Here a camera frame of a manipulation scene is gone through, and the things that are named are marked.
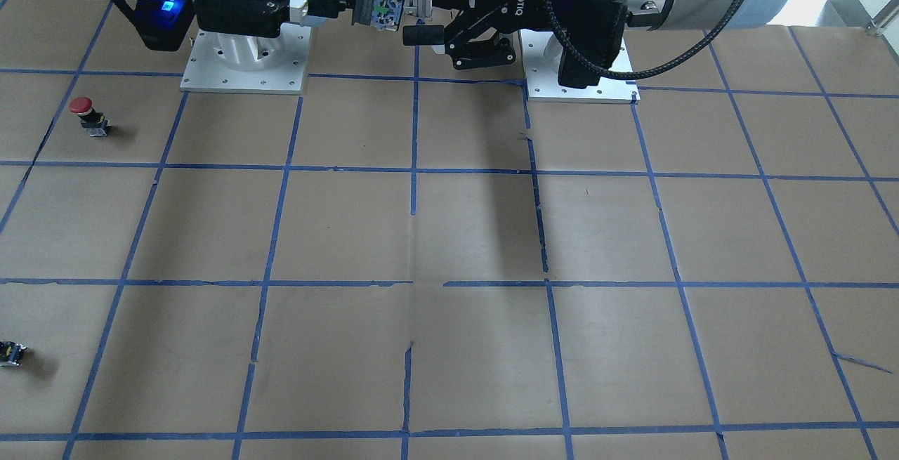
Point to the red push button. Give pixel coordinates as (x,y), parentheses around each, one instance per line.
(93,122)

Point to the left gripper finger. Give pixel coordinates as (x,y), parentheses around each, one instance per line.
(445,37)
(493,52)

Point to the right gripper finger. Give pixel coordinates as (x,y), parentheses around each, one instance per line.
(312,12)

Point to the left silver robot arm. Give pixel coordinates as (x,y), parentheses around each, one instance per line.
(711,16)

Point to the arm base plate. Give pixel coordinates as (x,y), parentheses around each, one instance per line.
(236,64)
(541,54)

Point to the green push button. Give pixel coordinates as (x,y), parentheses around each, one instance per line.
(12,353)

